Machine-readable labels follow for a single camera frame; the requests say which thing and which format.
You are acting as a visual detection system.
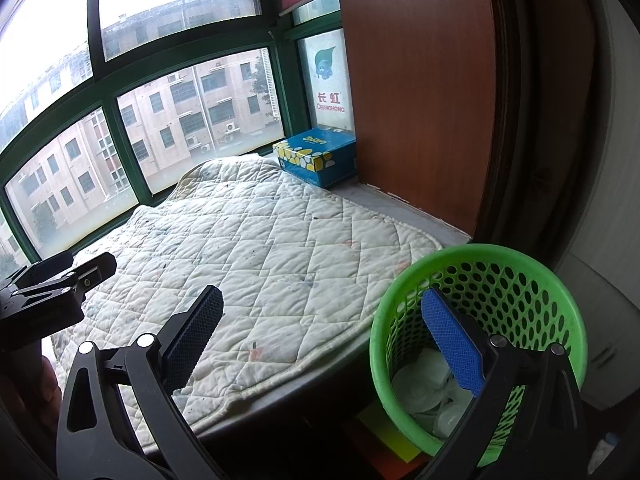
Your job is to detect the red book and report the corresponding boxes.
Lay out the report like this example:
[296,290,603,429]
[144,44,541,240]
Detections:
[345,420,418,480]

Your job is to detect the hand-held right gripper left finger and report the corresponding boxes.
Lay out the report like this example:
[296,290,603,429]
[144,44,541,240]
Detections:
[55,284,226,480]

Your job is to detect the person's left hand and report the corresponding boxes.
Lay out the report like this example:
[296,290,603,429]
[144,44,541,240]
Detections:
[27,354,64,433]

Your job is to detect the white printed board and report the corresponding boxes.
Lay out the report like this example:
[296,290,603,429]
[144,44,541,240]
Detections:
[299,28,356,133]

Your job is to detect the green perforated plastic basket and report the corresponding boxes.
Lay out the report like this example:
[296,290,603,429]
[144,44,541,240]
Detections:
[369,243,588,468]

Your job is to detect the blue spotted tissue box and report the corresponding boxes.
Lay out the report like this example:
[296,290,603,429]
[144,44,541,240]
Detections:
[272,128,358,189]

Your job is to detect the green tree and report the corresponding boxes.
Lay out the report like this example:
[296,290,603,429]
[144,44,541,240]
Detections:
[250,55,268,96]

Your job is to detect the yellow-green paper sheet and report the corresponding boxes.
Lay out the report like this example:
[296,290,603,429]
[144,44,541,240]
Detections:
[357,402,423,463]

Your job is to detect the white quilted mat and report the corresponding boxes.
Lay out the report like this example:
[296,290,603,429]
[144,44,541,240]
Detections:
[52,155,443,453]

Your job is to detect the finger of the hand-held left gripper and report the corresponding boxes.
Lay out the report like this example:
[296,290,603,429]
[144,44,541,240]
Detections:
[11,251,118,305]
[0,250,76,294]

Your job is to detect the clear plastic cup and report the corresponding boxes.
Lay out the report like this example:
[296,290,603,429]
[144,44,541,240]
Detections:
[430,400,476,438]

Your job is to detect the green window frame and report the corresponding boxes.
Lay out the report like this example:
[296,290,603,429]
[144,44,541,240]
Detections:
[0,0,346,266]

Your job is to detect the white louvred air conditioner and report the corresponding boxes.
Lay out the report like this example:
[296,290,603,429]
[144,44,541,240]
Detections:
[261,47,282,121]

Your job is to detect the pale floral packet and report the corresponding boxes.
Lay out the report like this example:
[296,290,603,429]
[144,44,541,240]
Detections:
[587,432,623,476]

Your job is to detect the beige apartment building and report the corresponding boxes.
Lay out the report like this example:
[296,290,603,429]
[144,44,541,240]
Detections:
[0,0,281,261]

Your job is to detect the brown wooden cabinet panel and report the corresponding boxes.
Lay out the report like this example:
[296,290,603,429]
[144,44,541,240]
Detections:
[332,0,501,241]

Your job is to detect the white round cup lid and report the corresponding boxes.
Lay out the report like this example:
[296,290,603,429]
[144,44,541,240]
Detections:
[392,347,456,413]

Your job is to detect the white cabinet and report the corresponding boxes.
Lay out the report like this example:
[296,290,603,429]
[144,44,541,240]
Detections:
[550,0,640,411]

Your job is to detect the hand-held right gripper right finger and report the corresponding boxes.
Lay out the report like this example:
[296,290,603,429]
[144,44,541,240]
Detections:
[417,287,588,480]

